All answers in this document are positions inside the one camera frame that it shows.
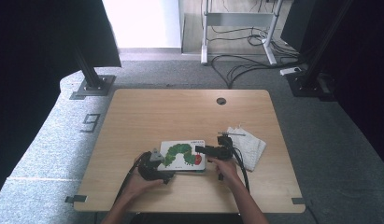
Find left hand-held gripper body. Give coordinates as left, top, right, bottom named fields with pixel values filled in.
left=136, top=148, right=175, bottom=182

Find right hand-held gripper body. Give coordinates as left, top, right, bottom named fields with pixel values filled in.
left=210, top=131, right=247, bottom=161

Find caterpillar picture board book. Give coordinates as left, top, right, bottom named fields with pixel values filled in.
left=157, top=139, right=207, bottom=173

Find white cloth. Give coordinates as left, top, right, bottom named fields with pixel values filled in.
left=226, top=125, right=267, bottom=173

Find person's left hand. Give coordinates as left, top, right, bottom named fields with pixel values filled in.
left=121, top=153, right=164, bottom=203

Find person's right hand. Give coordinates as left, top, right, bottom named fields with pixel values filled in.
left=207, top=157, right=242, bottom=189

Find person's dark lap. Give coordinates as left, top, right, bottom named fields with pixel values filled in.
left=129, top=212, right=244, bottom=224

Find white power strip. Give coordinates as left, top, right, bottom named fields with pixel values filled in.
left=279, top=66, right=306, bottom=77

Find black metal stand with baseplate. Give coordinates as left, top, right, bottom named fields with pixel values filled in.
left=286, top=0, right=352, bottom=102
left=69, top=46, right=117, bottom=101

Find black curtain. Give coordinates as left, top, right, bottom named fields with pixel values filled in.
left=0, top=0, right=122, bottom=202
left=280, top=0, right=384, bottom=167

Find left hand-held gripper black cable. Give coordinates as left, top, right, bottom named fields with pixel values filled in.
left=114, top=151, right=150, bottom=204

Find hand-held gripper black cable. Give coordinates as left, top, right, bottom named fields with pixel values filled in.
left=230, top=146, right=250, bottom=192
left=114, top=151, right=150, bottom=204

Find right hand-held gripper black cable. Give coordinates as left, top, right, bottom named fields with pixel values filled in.
left=230, top=146, right=250, bottom=192

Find black floor cables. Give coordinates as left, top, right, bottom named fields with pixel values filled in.
left=208, top=25, right=309, bottom=90

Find white metal desk frame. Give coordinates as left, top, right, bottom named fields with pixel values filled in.
left=200, top=0, right=286, bottom=66

